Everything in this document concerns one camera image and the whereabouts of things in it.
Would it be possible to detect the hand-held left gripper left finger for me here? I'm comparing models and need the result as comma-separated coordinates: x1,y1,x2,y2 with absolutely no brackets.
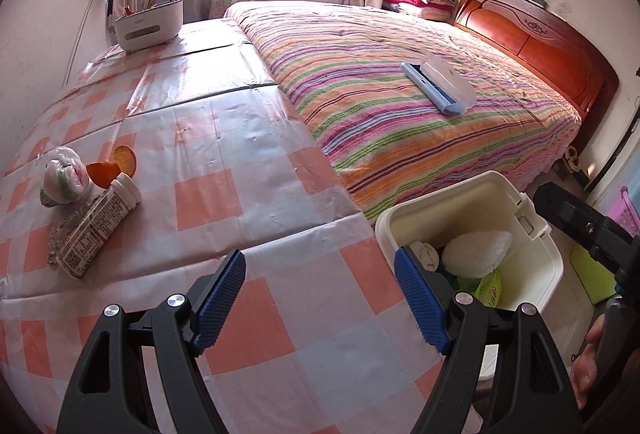
56,249,247,434

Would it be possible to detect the flat orange peel piece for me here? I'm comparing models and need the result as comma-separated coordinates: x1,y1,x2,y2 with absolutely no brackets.
86,161,122,190

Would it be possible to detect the pink plastic basket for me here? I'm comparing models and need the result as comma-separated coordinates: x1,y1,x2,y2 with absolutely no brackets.
617,187,640,238

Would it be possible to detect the person's right hand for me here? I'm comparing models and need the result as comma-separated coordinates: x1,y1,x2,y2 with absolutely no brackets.
570,314,608,410

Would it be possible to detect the green plastic wrapper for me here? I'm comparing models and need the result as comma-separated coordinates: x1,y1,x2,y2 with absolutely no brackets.
445,268,503,308

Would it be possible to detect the white labelled medicine bottle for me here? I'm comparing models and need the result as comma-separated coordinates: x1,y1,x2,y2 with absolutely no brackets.
59,175,143,279

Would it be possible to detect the white desktop organizer box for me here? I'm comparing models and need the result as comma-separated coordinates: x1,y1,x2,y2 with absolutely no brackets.
114,0,185,54

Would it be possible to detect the crinkled silver wrapper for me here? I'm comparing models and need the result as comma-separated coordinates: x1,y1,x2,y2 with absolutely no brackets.
47,194,103,271

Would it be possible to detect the blue brush with clear cover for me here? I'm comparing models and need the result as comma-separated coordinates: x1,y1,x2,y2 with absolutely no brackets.
400,55,476,115

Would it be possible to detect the cream plastic bin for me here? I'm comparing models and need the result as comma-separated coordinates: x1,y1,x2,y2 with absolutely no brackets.
375,170,566,382

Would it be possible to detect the white plush toy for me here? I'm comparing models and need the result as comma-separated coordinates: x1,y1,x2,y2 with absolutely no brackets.
440,229,514,279

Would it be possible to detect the cup-shaped orange peel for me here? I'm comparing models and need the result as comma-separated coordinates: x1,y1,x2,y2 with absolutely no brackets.
112,145,137,178

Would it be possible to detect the bed with striped cover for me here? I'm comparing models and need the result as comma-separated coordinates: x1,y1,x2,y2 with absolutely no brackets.
223,0,583,222

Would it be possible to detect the knotted clear plastic bag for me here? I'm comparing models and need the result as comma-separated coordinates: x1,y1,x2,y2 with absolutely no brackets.
40,147,90,209

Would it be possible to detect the green plastic object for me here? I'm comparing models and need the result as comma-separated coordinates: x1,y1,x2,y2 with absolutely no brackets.
570,244,619,306

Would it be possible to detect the floral covered stool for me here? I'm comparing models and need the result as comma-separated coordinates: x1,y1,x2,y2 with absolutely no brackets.
209,0,253,19

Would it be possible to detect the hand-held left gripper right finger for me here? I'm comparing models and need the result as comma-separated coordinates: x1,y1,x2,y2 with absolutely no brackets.
393,247,583,434

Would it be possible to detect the orange checkered tablecloth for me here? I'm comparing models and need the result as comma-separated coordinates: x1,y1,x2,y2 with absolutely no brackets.
0,17,451,434

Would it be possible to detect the wooden bed headboard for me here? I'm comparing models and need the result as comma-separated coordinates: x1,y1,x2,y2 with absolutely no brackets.
452,0,621,125

